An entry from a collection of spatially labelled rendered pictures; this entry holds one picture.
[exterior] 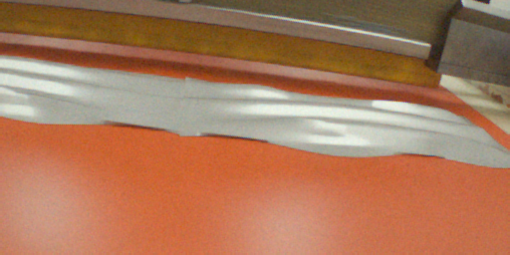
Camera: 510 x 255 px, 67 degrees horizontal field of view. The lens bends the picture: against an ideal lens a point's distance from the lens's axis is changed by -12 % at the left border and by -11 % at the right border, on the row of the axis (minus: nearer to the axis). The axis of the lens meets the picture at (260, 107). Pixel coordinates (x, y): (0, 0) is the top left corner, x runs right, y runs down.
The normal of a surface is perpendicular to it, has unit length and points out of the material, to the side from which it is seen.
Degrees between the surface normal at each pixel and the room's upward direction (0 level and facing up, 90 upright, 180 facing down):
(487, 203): 0
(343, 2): 90
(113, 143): 0
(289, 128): 40
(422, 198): 0
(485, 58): 90
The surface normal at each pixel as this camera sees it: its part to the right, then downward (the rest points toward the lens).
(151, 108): 0.20, -0.57
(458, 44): 0.13, 0.36
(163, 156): 0.18, -0.92
